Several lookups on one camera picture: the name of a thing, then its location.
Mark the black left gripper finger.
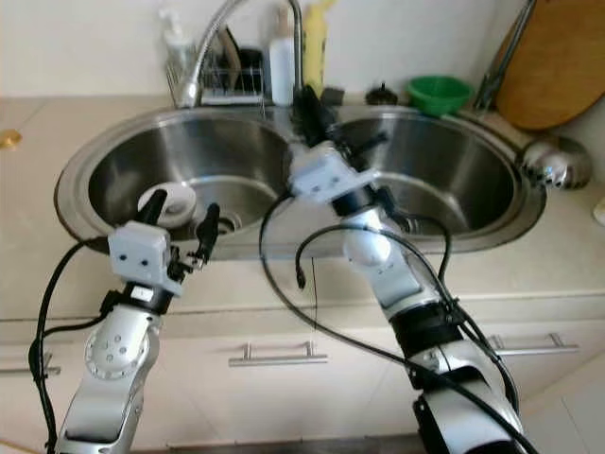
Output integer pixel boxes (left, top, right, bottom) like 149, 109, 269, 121
137, 187, 170, 227
193, 201, 222, 262

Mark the white ceramic bowl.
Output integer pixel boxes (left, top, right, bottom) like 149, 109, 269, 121
137, 182, 199, 231

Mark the beige kitchen cabinet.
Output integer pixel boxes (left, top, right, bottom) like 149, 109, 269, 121
0, 95, 605, 454

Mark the black sink stopper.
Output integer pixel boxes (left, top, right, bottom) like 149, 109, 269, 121
366, 83, 401, 108

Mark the plain white bottle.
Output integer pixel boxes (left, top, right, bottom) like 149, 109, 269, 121
268, 8, 297, 108

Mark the steel gooseneck faucet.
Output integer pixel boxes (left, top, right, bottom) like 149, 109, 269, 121
175, 0, 306, 120

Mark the yellow detergent bottle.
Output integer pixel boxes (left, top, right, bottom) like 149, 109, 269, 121
302, 0, 340, 96

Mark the black cup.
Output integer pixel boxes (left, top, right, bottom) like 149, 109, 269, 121
241, 45, 267, 94

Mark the double steel sink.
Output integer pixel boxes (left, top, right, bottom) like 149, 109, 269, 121
54, 102, 548, 262

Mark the green plastic bowl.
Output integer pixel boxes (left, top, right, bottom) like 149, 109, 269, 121
406, 76, 475, 119

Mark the clear soap dispenser bottle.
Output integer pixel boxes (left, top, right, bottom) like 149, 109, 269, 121
161, 5, 196, 82

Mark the grey metal rod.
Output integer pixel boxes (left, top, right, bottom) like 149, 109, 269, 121
473, 0, 541, 114

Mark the round wooden cutting board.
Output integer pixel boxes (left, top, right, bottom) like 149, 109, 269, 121
494, 0, 605, 132

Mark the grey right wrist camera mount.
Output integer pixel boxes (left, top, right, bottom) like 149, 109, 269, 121
288, 142, 375, 208

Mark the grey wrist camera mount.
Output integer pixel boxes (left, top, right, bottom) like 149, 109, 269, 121
108, 222, 174, 297
288, 142, 375, 208

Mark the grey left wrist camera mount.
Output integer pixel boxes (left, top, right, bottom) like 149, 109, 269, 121
108, 222, 174, 297

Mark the steel wire sink rack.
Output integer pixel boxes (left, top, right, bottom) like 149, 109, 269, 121
165, 61, 267, 108

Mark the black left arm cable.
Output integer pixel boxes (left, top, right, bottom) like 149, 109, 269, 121
33, 236, 121, 454

